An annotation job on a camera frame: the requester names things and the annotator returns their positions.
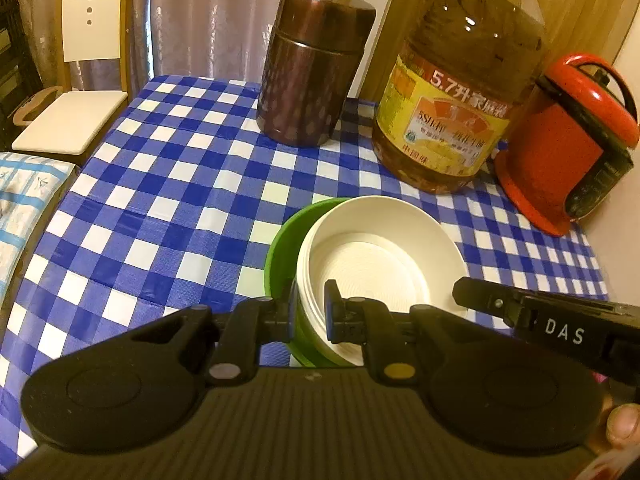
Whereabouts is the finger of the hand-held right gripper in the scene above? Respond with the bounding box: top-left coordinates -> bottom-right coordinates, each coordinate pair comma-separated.
452,276 -> 532,342

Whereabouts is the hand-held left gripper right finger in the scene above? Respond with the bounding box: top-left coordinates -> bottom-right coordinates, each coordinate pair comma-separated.
325,280 -> 481,387

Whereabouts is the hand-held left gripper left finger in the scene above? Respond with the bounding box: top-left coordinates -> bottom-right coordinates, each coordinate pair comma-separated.
132,280 -> 297,387

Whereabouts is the white plastic bowl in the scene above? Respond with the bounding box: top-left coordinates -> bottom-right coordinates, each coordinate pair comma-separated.
296,196 -> 471,367

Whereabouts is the green plastic bowl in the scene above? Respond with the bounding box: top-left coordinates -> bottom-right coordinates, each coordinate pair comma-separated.
264,197 -> 368,368

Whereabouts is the person's right hand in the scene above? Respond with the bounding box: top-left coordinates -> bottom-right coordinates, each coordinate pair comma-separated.
606,404 -> 640,448

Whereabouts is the red electric pressure cooker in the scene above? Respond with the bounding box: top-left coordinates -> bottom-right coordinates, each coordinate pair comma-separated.
495,52 -> 640,238

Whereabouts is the blue white checkered tablecloth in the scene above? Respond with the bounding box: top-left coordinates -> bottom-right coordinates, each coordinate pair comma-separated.
0,75 -> 608,461

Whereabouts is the large cooking oil bottle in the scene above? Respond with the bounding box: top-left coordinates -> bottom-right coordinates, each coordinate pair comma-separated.
371,0 -> 573,196

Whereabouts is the brown metal canister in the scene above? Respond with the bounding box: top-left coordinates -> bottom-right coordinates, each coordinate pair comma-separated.
256,0 -> 377,148

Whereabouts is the light blue patterned cloth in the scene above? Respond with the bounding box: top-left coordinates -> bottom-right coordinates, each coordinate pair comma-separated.
0,152 -> 80,311

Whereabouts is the white wooden chair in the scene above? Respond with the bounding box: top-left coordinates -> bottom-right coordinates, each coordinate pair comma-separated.
11,0 -> 136,166

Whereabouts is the grey curtain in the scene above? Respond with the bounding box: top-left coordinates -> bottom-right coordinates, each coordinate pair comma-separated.
12,0 -> 406,96

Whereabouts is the black metal rack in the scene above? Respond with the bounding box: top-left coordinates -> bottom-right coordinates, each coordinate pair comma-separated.
0,0 -> 43,136

